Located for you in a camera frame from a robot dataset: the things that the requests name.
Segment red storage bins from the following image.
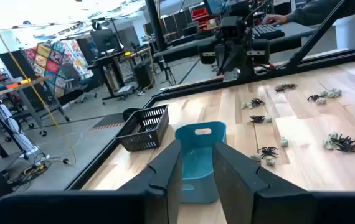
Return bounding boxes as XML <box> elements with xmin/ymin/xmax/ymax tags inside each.
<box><xmin>191</xmin><ymin>6</ymin><xmax>211</xmax><ymax>30</ymax></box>

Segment grey desk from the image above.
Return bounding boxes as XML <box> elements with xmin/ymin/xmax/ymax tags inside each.
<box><xmin>153</xmin><ymin>21</ymin><xmax>318</xmax><ymax>60</ymax></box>

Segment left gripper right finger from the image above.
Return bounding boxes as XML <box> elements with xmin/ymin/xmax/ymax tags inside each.
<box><xmin>212</xmin><ymin>141</ymin><xmax>318</xmax><ymax>224</ymax></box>

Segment black computer tower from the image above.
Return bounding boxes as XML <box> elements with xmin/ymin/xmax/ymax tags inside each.
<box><xmin>133</xmin><ymin>60</ymin><xmax>155</xmax><ymax>90</ymax></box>

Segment floor cable tangle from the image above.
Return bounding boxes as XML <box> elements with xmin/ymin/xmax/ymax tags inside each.
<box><xmin>7</xmin><ymin>132</ymin><xmax>83</xmax><ymax>187</ymax></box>

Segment black upright post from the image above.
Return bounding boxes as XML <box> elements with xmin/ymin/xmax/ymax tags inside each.
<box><xmin>145</xmin><ymin>0</ymin><xmax>168</xmax><ymax>53</ymax></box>

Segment teal plastic bin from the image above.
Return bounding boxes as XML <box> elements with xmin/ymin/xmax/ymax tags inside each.
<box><xmin>174</xmin><ymin>121</ymin><xmax>227</xmax><ymax>205</ymax></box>

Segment black standing desk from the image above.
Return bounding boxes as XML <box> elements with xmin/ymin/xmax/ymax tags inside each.
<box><xmin>87</xmin><ymin>46</ymin><xmax>153</xmax><ymax>105</ymax></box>

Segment black mat with orange stripes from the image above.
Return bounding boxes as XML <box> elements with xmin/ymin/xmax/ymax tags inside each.
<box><xmin>90</xmin><ymin>112</ymin><xmax>125</xmax><ymax>131</ymax></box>

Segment colourful patchwork quilt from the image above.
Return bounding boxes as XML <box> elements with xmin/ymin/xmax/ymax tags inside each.
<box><xmin>23</xmin><ymin>39</ymin><xmax>94</xmax><ymax>99</ymax></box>

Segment black diagonal strut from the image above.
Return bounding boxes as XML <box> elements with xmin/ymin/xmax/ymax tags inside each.
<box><xmin>286</xmin><ymin>0</ymin><xmax>353</xmax><ymax>71</ymax></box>

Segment black office chair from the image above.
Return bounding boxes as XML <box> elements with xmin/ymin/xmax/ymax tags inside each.
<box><xmin>57</xmin><ymin>76</ymin><xmax>99</xmax><ymax>105</ymax></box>

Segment thin yellow cord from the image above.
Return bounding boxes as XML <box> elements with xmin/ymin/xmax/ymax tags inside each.
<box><xmin>0</xmin><ymin>26</ymin><xmax>77</xmax><ymax>166</ymax></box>

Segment wooden workbench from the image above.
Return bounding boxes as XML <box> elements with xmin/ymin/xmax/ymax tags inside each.
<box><xmin>0</xmin><ymin>74</ymin><xmax>72</xmax><ymax>138</ymax></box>

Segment person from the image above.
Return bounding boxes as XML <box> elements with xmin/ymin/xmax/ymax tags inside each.
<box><xmin>286</xmin><ymin>0</ymin><xmax>346</xmax><ymax>26</ymax></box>

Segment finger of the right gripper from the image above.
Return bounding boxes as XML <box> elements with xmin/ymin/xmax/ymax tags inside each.
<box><xmin>215</xmin><ymin>47</ymin><xmax>232</xmax><ymax>75</ymax></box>
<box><xmin>232</xmin><ymin>46</ymin><xmax>255</xmax><ymax>77</ymax></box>

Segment black mesh plastic basket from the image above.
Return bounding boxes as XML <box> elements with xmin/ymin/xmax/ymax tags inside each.
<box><xmin>114</xmin><ymin>104</ymin><xmax>170</xmax><ymax>152</ymax></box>

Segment person's hand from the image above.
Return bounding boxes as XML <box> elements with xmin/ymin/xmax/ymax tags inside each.
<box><xmin>262</xmin><ymin>14</ymin><xmax>290</xmax><ymax>26</ymax></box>

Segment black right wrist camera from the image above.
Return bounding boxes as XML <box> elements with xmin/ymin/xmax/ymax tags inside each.
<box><xmin>219</xmin><ymin>16</ymin><xmax>247</xmax><ymax>40</ymax></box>

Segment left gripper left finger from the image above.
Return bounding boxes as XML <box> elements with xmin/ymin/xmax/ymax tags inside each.
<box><xmin>117</xmin><ymin>139</ymin><xmax>184</xmax><ymax>224</ymax></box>

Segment black computer monitor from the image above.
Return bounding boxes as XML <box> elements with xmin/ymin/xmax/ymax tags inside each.
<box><xmin>90</xmin><ymin>28</ymin><xmax>122</xmax><ymax>54</ymax></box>

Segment black backlit keyboard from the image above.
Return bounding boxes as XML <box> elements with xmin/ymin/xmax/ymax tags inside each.
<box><xmin>252</xmin><ymin>24</ymin><xmax>286</xmax><ymax>40</ymax></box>

